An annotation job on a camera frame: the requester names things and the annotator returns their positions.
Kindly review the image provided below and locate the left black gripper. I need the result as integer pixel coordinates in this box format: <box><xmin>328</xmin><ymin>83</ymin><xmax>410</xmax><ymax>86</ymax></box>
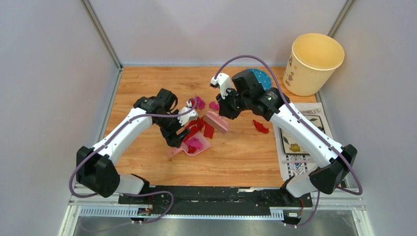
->
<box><xmin>155</xmin><ymin>110</ymin><xmax>191</xmax><ymax>149</ymax></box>

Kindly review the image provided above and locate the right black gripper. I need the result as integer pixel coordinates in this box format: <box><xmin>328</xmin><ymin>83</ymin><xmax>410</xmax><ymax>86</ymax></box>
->
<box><xmin>216</xmin><ymin>87</ymin><xmax>251</xmax><ymax>120</ymax></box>

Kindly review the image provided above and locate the small magenta scrap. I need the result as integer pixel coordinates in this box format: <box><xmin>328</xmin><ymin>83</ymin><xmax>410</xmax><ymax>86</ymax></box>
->
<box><xmin>209</xmin><ymin>101</ymin><xmax>220</xmax><ymax>111</ymax></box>

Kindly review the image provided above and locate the small red paper scrap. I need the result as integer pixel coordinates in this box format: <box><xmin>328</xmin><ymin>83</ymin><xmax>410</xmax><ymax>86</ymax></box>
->
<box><xmin>187</xmin><ymin>146</ymin><xmax>197</xmax><ymax>154</ymax></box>

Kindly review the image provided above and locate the pink hand brush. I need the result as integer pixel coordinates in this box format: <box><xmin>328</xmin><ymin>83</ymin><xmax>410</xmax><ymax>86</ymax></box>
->
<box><xmin>204</xmin><ymin>111</ymin><xmax>230</xmax><ymax>134</ymax></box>

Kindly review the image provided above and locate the red twisted paper scrap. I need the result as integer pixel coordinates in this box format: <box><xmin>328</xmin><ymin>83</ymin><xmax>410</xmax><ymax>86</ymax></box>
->
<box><xmin>190</xmin><ymin>116</ymin><xmax>206</xmax><ymax>132</ymax></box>

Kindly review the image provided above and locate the pink plastic dustpan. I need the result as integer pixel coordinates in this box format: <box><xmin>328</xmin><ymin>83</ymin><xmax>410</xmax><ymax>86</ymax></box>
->
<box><xmin>167</xmin><ymin>131</ymin><xmax>211</xmax><ymax>158</ymax></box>

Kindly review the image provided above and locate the magenta paper scrap top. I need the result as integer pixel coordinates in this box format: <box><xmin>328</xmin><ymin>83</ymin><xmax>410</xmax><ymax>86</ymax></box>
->
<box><xmin>195</xmin><ymin>95</ymin><xmax>206</xmax><ymax>110</ymax></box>

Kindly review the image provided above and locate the magenta paper scrap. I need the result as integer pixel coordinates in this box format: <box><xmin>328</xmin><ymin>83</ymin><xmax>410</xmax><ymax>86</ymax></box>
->
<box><xmin>195</xmin><ymin>95</ymin><xmax>206</xmax><ymax>110</ymax></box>
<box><xmin>185</xmin><ymin>137</ymin><xmax>204</xmax><ymax>150</ymax></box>

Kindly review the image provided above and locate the red rectangular paper scrap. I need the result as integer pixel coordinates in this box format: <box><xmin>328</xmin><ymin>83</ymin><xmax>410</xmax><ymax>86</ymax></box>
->
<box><xmin>204</xmin><ymin>124</ymin><xmax>215</xmax><ymax>139</ymax></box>

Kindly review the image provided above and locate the magenta paper scrap bottom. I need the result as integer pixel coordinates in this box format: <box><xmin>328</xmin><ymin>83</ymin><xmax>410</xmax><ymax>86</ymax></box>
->
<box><xmin>185</xmin><ymin>137</ymin><xmax>204</xmax><ymax>150</ymax></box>

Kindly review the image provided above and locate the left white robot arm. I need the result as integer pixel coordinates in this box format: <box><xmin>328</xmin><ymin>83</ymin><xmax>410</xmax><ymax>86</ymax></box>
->
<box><xmin>69</xmin><ymin>88</ymin><xmax>198</xmax><ymax>204</ymax></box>

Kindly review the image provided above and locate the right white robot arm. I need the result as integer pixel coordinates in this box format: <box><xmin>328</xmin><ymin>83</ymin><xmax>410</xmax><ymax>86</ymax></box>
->
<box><xmin>210</xmin><ymin>69</ymin><xmax>357</xmax><ymax>206</ymax></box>

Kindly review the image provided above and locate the red crumpled scrap right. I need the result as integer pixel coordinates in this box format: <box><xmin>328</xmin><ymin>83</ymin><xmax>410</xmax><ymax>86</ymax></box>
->
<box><xmin>253</xmin><ymin>120</ymin><xmax>269</xmax><ymax>134</ymax></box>

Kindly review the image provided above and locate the blue polka dot plate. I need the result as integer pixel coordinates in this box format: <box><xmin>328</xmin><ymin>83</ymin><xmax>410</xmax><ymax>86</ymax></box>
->
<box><xmin>247</xmin><ymin>68</ymin><xmax>272</xmax><ymax>91</ymax></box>

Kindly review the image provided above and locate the square floral plate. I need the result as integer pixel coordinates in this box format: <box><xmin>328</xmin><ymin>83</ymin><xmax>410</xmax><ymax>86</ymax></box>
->
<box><xmin>280</xmin><ymin>115</ymin><xmax>325</xmax><ymax>155</ymax></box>

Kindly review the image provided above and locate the patterned white placemat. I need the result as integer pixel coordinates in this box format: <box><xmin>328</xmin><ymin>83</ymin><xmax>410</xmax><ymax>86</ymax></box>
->
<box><xmin>273</xmin><ymin>102</ymin><xmax>332</xmax><ymax>181</ymax></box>

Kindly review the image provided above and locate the cream yellow waste bin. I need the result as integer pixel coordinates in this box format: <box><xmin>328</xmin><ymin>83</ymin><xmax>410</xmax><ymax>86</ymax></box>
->
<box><xmin>282</xmin><ymin>33</ymin><xmax>345</xmax><ymax>96</ymax></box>

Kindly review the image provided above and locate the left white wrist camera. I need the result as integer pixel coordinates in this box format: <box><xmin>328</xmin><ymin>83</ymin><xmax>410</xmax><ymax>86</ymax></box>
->
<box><xmin>177</xmin><ymin>99</ymin><xmax>199</xmax><ymax>127</ymax></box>

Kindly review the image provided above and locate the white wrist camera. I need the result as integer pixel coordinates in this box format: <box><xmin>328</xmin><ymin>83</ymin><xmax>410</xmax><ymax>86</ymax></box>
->
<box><xmin>210</xmin><ymin>73</ymin><xmax>233</xmax><ymax>99</ymax></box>
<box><xmin>177</xmin><ymin>99</ymin><xmax>199</xmax><ymax>127</ymax></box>

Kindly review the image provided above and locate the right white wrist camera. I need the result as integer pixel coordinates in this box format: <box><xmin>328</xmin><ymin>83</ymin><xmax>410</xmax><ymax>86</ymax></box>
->
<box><xmin>210</xmin><ymin>73</ymin><xmax>233</xmax><ymax>99</ymax></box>

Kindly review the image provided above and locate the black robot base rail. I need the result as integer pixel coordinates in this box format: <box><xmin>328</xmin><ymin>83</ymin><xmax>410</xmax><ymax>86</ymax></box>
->
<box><xmin>119</xmin><ymin>185</ymin><xmax>313</xmax><ymax>223</ymax></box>

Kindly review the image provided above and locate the pink handled knife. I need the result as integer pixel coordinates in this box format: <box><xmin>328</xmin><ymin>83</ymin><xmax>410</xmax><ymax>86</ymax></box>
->
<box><xmin>281</xmin><ymin>159</ymin><xmax>314</xmax><ymax>163</ymax></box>

